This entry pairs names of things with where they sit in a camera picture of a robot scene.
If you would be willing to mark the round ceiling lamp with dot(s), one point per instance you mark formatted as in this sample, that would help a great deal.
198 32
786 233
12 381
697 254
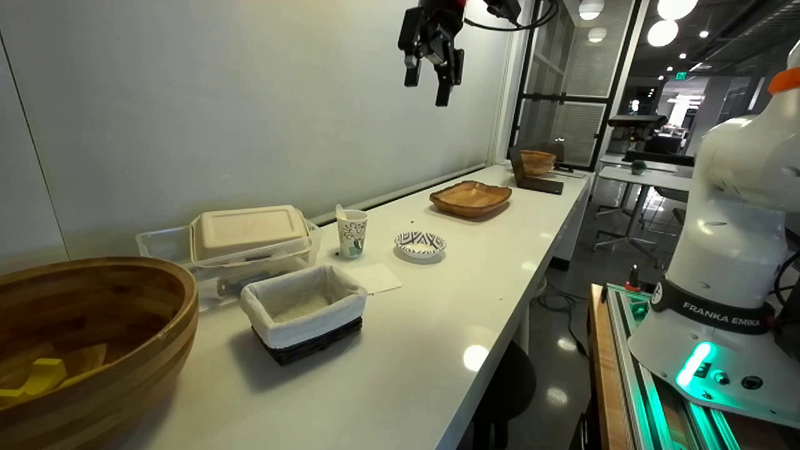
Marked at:
675 6
662 34

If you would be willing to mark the rectangular wooden tray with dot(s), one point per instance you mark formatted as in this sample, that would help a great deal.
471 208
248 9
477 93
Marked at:
471 201

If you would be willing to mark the large woven basket bowl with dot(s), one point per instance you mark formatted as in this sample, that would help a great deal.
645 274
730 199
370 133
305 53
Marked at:
91 352

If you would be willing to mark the black framed glass partition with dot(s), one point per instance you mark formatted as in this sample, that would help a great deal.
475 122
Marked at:
575 84

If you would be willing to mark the white paper napkin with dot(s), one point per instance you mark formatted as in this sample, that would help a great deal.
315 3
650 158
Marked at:
372 278

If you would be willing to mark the printed paper cup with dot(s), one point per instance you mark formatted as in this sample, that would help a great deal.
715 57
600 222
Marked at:
351 233

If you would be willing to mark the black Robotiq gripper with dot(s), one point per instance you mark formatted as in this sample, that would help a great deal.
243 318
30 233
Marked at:
431 27

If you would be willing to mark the wooden base board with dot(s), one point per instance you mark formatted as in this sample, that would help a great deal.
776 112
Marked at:
610 376

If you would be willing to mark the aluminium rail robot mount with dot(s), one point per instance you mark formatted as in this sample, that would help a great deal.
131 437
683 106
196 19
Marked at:
675 416

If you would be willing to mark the white background table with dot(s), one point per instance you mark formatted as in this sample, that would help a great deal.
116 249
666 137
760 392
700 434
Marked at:
645 176

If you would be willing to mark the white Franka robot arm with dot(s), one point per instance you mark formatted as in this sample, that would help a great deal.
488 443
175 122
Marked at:
737 208

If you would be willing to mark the small wooden basket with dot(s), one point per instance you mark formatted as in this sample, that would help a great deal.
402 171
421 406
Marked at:
538 162

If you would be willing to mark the yellow object in bowl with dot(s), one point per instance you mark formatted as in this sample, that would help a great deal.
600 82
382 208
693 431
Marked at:
32 379

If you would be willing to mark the fabric lined black basket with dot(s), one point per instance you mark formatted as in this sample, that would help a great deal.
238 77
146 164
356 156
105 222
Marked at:
300 316

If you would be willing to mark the small brown basket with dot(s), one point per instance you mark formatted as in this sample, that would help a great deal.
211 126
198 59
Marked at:
538 183

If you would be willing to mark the beige box lid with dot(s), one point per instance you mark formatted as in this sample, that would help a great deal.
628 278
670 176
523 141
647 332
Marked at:
248 229

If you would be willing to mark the clear plastic container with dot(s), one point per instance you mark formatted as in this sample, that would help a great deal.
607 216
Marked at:
238 258

